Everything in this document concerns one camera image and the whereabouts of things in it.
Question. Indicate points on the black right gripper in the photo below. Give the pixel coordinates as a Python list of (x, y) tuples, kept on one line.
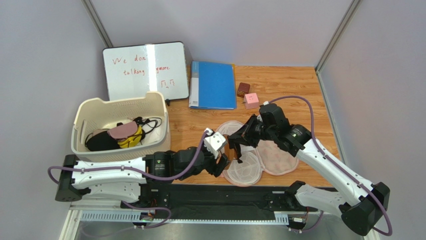
[(244, 135)]

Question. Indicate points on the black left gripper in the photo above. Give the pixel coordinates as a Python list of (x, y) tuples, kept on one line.
[(215, 168)]

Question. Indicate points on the floral pink laundry bag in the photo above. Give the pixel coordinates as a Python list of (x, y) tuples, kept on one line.
[(265, 158)]

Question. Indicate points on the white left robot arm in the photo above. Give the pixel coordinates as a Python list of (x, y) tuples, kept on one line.
[(113, 179)]

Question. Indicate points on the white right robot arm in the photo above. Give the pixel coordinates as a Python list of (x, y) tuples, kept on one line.
[(357, 201)]

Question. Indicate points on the pink bra in basket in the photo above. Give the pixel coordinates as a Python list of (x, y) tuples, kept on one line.
[(123, 131)]

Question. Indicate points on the black bra in basket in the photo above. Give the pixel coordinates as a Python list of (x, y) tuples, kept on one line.
[(101, 142)]

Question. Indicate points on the cream plastic laundry basket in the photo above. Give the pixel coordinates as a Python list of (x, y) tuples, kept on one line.
[(96, 114)]

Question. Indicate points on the pink small cube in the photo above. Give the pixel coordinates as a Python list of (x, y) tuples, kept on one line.
[(251, 101)]

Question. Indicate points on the dark red small box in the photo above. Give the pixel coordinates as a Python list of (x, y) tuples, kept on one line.
[(243, 88)]

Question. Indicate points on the blue document folder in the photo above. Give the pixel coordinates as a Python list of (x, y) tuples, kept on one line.
[(212, 86)]

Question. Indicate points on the yellow garment in basket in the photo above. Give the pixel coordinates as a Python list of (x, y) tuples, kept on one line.
[(133, 140)]

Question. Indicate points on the white dry-erase board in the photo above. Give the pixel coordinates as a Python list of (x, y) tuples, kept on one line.
[(132, 71)]

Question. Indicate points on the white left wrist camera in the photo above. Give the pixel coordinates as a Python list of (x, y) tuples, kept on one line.
[(214, 142)]

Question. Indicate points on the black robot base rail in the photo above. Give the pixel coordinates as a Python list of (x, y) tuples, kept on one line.
[(162, 204)]

